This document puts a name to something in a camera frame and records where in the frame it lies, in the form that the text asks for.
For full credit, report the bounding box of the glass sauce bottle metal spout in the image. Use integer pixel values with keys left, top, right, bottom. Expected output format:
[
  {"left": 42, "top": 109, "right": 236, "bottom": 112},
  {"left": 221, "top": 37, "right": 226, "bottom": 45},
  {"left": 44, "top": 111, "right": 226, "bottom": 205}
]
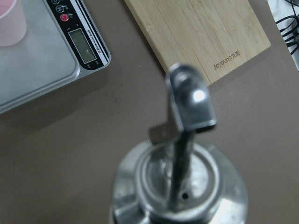
[{"left": 109, "top": 63, "right": 248, "bottom": 224}]

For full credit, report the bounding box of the digital kitchen scale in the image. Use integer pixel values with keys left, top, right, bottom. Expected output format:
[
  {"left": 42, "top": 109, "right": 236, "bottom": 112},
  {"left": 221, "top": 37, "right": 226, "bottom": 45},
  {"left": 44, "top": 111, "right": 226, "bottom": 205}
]
[{"left": 0, "top": 0, "right": 111, "bottom": 112}]

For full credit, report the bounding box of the bamboo cutting board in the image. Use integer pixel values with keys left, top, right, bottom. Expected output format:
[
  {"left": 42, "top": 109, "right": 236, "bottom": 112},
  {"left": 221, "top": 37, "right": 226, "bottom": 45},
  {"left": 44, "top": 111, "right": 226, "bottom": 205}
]
[{"left": 126, "top": 0, "right": 271, "bottom": 85}]

